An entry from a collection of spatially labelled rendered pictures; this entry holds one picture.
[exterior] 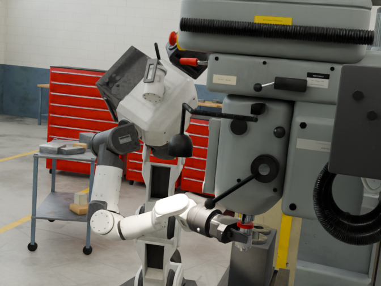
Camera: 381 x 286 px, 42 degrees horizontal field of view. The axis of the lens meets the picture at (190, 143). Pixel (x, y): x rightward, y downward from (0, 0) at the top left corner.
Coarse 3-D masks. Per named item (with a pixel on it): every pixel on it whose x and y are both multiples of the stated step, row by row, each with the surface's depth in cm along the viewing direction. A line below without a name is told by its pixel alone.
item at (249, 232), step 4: (236, 228) 142; (240, 228) 140; (252, 228) 140; (240, 232) 140; (244, 232) 139; (248, 232) 139; (252, 232) 140; (248, 236) 140; (252, 236) 141; (248, 240) 140; (236, 244) 141; (240, 244) 140; (244, 244) 140; (248, 244) 140; (240, 248) 140; (244, 248) 140; (248, 248) 140
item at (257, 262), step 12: (264, 228) 177; (252, 240) 164; (264, 240) 165; (240, 252) 164; (252, 252) 163; (264, 252) 162; (240, 264) 165; (252, 264) 164; (264, 264) 162; (228, 276) 167; (240, 276) 165; (252, 276) 164; (264, 276) 163
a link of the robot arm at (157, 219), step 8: (160, 200) 156; (168, 200) 155; (176, 200) 153; (184, 200) 152; (160, 208) 154; (168, 208) 152; (176, 208) 151; (184, 208) 151; (152, 216) 156; (160, 216) 153; (168, 216) 153; (152, 224) 156; (160, 224) 155
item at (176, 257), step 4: (176, 252) 254; (172, 256) 247; (176, 256) 250; (180, 256) 257; (172, 260) 245; (176, 260) 247; (180, 260) 253; (128, 280) 256; (132, 280) 257; (184, 280) 257; (188, 280) 262; (192, 280) 263; (124, 284) 251; (128, 284) 252; (132, 284) 252; (184, 284) 254; (188, 284) 258; (192, 284) 258; (196, 284) 259
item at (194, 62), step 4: (180, 60) 150; (184, 60) 149; (188, 60) 149; (192, 60) 149; (196, 60) 149; (184, 64) 150; (188, 64) 149; (192, 64) 149; (196, 64) 149; (200, 64) 149; (204, 64) 148
